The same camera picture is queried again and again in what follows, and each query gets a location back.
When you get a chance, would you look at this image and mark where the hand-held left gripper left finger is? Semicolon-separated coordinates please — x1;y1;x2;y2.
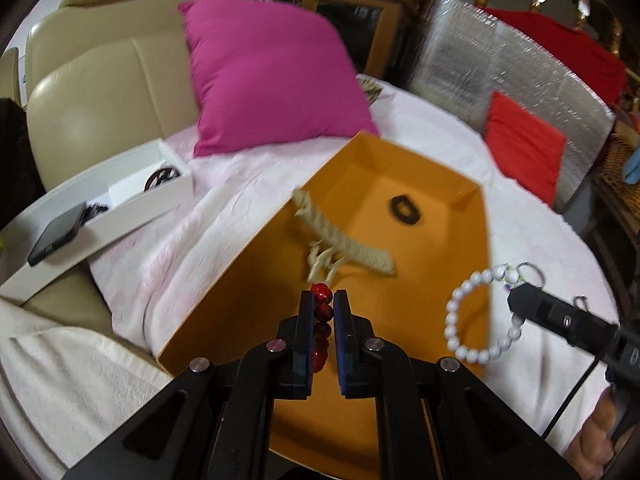
62;290;316;480

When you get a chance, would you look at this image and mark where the thin metal ring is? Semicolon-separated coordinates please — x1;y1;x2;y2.
517;261;544;286

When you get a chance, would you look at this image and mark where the blue item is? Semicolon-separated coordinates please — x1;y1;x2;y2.
622;147;640;186

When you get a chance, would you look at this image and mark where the red cloth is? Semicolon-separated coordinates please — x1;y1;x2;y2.
480;7;628;103

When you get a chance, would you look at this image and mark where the black smartphone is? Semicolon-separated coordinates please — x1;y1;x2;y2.
27;203;90;267

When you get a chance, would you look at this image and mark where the dark cloth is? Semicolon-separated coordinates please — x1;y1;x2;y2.
0;97;46;231

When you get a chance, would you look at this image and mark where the black hair tie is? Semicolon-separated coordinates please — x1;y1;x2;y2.
389;194;426;226

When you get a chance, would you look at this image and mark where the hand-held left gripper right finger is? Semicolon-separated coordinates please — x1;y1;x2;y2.
334;290;583;480

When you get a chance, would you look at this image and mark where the white cardboard box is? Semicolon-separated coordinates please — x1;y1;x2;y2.
0;139;196;306

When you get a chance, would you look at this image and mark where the orange cardboard box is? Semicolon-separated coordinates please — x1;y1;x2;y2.
156;130;493;476

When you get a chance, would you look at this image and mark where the camouflage cloth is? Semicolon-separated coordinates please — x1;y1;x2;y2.
356;76;385;107

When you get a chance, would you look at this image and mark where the pink pillow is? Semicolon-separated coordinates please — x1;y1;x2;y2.
177;0;382;158

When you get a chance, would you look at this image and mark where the white bead bracelet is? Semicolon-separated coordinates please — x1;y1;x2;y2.
444;267;523;365

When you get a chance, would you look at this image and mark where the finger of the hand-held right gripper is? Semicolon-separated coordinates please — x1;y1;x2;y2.
507;284;621;356

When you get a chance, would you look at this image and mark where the black white round item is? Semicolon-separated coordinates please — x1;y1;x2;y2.
145;165;182;192

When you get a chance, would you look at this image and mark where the silver insulation sheet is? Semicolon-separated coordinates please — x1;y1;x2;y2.
410;0;617;211

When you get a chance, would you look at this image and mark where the red bead bracelet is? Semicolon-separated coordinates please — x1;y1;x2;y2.
311;282;335;373

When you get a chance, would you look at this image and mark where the cream towel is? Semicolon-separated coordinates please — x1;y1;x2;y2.
0;300;176;476

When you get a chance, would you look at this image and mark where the beige hair claw clip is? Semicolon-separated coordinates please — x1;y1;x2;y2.
292;187;398;283

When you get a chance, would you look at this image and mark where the wicker basket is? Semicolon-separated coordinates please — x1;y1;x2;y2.
592;130;640;241

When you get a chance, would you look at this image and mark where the person's right hand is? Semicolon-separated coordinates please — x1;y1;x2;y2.
570;387;618;480

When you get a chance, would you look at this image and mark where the beige leather sofa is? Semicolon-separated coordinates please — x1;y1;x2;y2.
0;0;251;333

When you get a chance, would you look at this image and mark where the red pillow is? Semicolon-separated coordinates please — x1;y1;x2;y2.
482;91;568;206

